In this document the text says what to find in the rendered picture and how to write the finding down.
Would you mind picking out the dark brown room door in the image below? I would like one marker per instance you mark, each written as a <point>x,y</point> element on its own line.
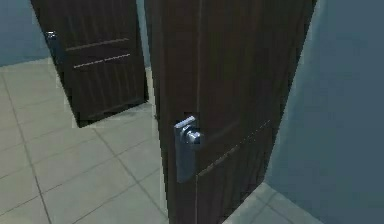
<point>100,76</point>
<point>233,83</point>

